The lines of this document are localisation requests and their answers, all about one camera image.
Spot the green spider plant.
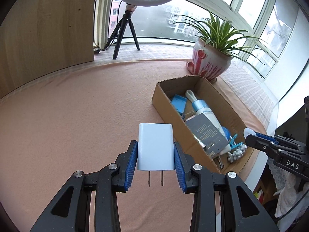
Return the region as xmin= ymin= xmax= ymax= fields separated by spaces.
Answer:
xmin=172 ymin=10 xmax=278 ymax=78

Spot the red white flower pot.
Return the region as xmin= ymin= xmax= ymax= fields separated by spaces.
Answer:
xmin=192 ymin=39 xmax=233 ymax=81

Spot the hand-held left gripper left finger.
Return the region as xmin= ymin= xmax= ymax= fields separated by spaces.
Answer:
xmin=29 ymin=140 xmax=139 ymax=232

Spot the cardboard box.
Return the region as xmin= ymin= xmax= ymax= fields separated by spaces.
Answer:
xmin=152 ymin=75 xmax=255 ymax=174

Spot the white lotion bottle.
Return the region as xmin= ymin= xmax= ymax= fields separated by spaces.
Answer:
xmin=192 ymin=99 xmax=236 ymax=155

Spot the pink pot saucer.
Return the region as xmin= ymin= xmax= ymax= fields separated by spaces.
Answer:
xmin=186 ymin=61 xmax=218 ymax=83

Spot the white lace cloth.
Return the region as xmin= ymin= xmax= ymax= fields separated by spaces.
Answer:
xmin=267 ymin=158 xmax=286 ymax=191

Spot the black tripod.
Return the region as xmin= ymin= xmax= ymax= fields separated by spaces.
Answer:
xmin=105 ymin=1 xmax=140 ymax=60

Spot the blue round lid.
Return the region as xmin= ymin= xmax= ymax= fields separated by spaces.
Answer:
xmin=221 ymin=127 xmax=232 ymax=141

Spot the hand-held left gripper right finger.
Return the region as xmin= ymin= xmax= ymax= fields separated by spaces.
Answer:
xmin=173 ymin=142 xmax=280 ymax=232

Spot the white charger plug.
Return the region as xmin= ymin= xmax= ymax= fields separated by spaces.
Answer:
xmin=137 ymin=123 xmax=175 ymax=187

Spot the blue clothes clip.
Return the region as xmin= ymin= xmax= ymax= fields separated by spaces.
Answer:
xmin=227 ymin=133 xmax=242 ymax=149

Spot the white translucent cap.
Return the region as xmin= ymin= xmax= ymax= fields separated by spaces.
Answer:
xmin=243 ymin=127 xmax=257 ymax=139

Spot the blue phone stand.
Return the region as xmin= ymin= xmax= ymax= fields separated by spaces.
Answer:
xmin=171 ymin=94 xmax=188 ymax=116

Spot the dark grey card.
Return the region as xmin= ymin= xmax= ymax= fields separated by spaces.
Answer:
xmin=185 ymin=113 xmax=229 ymax=151

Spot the person's right hand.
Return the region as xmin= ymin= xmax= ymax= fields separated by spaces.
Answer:
xmin=274 ymin=174 xmax=309 ymax=219

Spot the pink felt mat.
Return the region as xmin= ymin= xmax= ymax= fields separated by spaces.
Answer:
xmin=0 ymin=58 xmax=268 ymax=232

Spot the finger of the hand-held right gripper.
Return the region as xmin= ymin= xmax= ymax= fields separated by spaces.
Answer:
xmin=255 ymin=132 xmax=302 ymax=148
xmin=245 ymin=135 xmax=305 ymax=161

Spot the light wooden board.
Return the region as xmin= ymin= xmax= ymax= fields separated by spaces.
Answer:
xmin=0 ymin=0 xmax=95 ymax=99

